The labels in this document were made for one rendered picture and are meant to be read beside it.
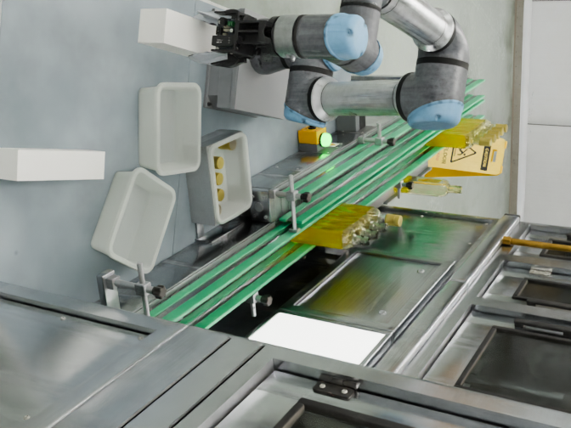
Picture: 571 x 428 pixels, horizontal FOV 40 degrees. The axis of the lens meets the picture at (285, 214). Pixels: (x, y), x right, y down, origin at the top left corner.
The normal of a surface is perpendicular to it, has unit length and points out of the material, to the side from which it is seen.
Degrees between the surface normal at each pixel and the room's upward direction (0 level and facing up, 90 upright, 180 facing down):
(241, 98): 1
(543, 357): 90
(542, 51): 90
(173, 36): 0
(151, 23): 90
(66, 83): 0
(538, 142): 90
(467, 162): 75
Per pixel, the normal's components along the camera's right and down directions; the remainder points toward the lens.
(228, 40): -0.50, 0.00
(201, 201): -0.51, 0.33
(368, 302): -0.07, -0.94
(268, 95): 0.86, 0.12
